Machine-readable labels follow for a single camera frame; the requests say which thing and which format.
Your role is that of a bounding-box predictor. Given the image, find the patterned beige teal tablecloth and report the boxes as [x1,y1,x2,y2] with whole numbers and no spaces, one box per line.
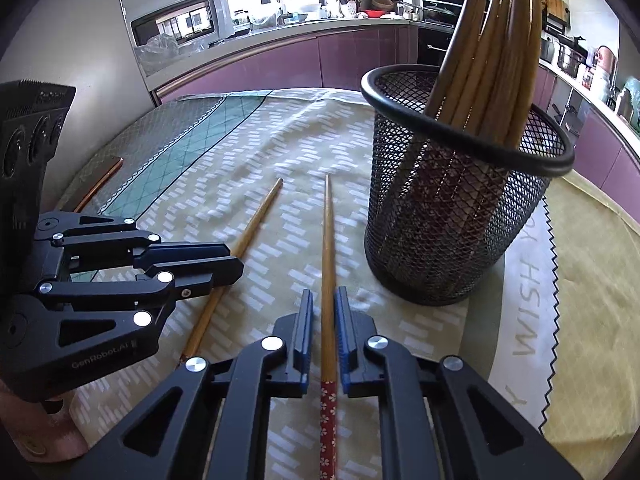
[55,87,562,480]

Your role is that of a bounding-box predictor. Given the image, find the purple base cabinet run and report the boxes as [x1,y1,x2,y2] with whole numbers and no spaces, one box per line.
[152,22,421,106]
[532,62,640,199]

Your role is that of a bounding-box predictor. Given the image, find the person's left forearm pink sleeve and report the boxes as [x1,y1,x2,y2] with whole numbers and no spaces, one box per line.
[0,377,89,466]

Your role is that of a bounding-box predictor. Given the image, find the bunch of wooden chopsticks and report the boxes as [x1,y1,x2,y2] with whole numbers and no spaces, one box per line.
[395,0,544,286]

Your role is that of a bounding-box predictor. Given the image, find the black wok with lid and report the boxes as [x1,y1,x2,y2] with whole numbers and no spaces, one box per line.
[422,4,459,24]

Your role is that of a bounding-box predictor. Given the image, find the black integrated stove oven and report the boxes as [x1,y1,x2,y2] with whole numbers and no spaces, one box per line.
[417,0,469,69]

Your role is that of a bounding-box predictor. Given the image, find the silver microwave oven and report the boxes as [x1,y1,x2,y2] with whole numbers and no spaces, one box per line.
[129,0,234,49]

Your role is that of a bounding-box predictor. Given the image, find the steel steamer pot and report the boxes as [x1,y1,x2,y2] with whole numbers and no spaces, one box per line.
[557,42,584,74]

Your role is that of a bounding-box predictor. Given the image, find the teal plastic bag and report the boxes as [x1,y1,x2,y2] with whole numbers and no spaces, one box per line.
[622,77,640,131]

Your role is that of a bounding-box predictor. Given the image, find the black mesh utensil holder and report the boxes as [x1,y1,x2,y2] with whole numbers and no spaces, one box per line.
[359,63,576,307]

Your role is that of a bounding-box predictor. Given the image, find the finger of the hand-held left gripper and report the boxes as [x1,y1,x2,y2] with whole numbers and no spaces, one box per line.
[39,255,245,319]
[49,211,232,272]

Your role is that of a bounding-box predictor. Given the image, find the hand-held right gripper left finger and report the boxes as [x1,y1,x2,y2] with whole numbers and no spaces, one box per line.
[70,288,315,480]

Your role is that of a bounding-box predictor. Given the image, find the pink kettle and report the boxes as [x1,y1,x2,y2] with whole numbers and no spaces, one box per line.
[592,45,616,74]

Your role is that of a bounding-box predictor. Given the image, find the clear plastic bag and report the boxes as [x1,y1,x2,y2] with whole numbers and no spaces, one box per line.
[134,34,209,64]

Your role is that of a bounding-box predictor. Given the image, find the wooden cutting board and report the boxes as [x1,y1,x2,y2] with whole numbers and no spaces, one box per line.
[545,0,571,24]

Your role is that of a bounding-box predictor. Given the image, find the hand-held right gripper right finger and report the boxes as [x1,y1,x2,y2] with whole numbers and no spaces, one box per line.
[333,285,583,480]

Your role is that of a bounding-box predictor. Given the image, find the black wall rack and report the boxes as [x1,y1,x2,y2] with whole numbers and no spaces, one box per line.
[542,0,574,36]

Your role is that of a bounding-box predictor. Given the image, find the yellow cloth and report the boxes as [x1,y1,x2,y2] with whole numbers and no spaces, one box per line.
[539,172,640,454]

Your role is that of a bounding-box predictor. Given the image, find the rose gold phone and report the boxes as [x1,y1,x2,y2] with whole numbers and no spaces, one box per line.
[72,155,125,214]

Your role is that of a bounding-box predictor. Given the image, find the wooden chopstick red patterned end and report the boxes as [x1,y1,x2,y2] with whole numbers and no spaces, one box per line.
[179,177,285,364]
[319,173,341,480]

